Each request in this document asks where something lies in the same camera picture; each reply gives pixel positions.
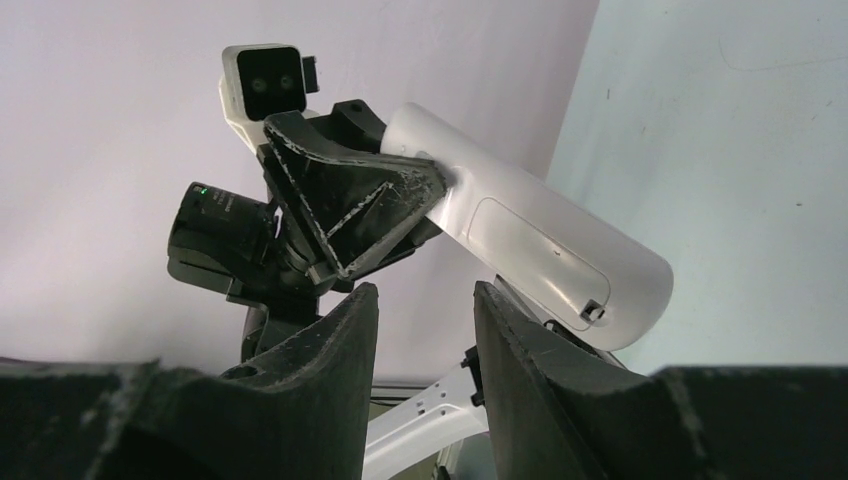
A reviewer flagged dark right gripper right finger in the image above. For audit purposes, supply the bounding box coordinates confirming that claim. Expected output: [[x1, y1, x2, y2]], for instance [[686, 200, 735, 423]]
[[474, 281, 847, 479]]

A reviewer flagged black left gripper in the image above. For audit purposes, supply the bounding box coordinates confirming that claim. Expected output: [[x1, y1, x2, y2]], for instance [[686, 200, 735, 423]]
[[167, 100, 447, 306]]

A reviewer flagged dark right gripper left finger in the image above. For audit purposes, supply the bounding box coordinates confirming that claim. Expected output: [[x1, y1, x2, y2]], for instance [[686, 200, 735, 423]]
[[1, 283, 379, 479]]

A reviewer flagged white battery cover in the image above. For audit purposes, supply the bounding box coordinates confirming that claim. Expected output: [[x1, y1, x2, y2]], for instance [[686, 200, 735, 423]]
[[467, 198, 610, 331]]

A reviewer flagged white remote control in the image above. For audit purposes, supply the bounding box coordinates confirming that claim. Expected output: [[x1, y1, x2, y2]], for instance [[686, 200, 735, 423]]
[[381, 103, 674, 351]]

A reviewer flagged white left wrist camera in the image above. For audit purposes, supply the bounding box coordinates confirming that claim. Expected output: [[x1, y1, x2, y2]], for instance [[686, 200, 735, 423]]
[[218, 43, 320, 153]]

